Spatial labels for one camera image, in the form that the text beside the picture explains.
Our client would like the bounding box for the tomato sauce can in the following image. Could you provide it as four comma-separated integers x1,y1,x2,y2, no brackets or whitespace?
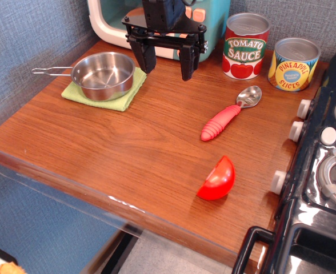
222,13,270,80

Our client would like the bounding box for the small stainless steel pot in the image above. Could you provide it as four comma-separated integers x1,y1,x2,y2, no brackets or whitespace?
31,52,136,102

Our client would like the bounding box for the white stove knob middle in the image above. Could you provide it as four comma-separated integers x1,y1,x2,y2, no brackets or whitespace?
289,121,303,142

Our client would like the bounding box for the white stove knob upper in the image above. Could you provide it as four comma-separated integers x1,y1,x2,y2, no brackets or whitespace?
297,99,311,120

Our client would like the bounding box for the green folded rag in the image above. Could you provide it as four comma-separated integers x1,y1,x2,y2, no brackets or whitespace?
61,68,147,112

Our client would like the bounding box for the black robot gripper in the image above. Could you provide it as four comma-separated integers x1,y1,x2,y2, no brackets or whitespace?
122,1,207,81

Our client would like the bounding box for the red handled metal spoon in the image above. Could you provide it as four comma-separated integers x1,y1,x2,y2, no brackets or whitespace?
201,86,262,141

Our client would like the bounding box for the red plastic half tomato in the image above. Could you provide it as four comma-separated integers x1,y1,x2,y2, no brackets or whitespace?
197,155,235,200

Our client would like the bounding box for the white stove knob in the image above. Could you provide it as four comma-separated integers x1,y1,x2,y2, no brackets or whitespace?
270,170,287,195
297,99,311,120
289,121,303,142

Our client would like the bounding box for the pineapple slices can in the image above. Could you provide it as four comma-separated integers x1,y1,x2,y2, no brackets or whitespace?
267,37,321,92

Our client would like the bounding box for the toy microwave oven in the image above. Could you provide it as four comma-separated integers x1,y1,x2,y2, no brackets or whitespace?
87,0,230,62

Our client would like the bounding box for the white stove knob lower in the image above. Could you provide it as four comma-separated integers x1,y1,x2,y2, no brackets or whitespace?
270,170,287,195

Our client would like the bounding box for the black toy stove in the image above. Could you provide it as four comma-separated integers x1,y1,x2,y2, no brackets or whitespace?
233,54,336,273

